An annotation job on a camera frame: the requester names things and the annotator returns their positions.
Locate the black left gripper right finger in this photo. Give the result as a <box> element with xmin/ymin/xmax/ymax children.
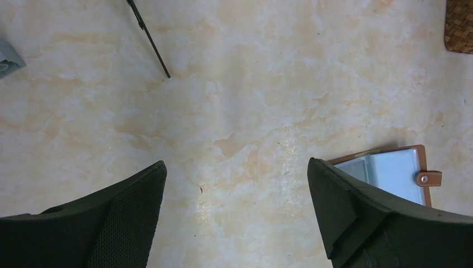
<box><xmin>307</xmin><ymin>158</ymin><xmax>472</xmax><ymax>267</ymax></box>

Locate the grey metal bracket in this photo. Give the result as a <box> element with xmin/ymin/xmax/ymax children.
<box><xmin>1</xmin><ymin>39</ymin><xmax>27</xmax><ymax>79</ymax></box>

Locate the woven wicker divided basket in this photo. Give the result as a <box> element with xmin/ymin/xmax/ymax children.
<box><xmin>444</xmin><ymin>0</ymin><xmax>472</xmax><ymax>54</ymax></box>

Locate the black tripod with grey tube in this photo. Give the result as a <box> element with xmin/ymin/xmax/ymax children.
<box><xmin>127</xmin><ymin>0</ymin><xmax>171</xmax><ymax>78</ymax></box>

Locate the brown leather card holder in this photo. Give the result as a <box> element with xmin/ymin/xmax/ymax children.
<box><xmin>329</xmin><ymin>145</ymin><xmax>442</xmax><ymax>207</ymax></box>

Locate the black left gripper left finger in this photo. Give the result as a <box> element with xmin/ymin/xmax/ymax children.
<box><xmin>1</xmin><ymin>161</ymin><xmax>167</xmax><ymax>267</ymax></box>

